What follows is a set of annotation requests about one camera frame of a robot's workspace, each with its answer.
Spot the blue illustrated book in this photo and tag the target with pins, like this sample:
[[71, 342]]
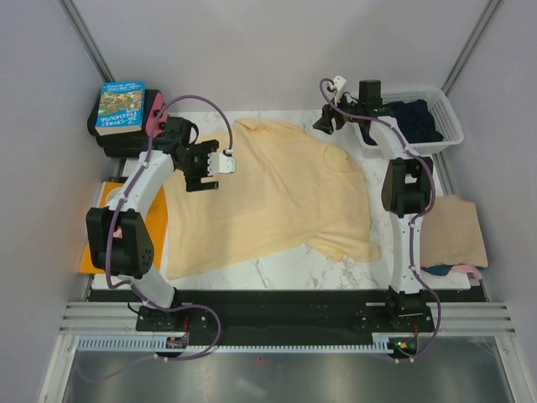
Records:
[[120, 107]]

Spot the navy t-shirt in basket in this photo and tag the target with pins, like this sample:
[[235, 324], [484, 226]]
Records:
[[415, 121]]

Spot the white plastic basket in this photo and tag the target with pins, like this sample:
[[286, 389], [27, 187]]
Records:
[[446, 121]]

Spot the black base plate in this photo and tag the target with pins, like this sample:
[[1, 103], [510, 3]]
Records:
[[290, 318]]

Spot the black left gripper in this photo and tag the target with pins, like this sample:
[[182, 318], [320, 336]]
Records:
[[194, 182]]

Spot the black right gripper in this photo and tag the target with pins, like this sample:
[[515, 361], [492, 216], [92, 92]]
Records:
[[324, 124]]

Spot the folded pink and blue clothes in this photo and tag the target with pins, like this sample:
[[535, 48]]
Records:
[[444, 270]]

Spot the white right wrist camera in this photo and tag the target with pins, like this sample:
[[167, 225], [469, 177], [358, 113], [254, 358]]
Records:
[[336, 88]]

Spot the white slotted cable duct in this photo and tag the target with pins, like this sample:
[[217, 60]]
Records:
[[168, 344]]

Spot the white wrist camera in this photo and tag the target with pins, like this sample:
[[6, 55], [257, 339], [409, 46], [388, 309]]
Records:
[[220, 163], [336, 88]]

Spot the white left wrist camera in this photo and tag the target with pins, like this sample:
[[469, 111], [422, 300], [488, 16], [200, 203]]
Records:
[[220, 163]]

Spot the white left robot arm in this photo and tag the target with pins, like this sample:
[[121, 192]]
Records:
[[119, 241]]

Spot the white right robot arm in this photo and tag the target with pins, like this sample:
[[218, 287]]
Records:
[[408, 193]]

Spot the yellow t-shirt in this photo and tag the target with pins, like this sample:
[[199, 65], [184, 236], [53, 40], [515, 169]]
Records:
[[288, 189]]

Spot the folded beige t-shirt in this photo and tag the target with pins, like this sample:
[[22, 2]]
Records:
[[451, 234]]

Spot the pink and black case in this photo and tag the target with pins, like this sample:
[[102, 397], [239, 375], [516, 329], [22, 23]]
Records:
[[129, 144]]

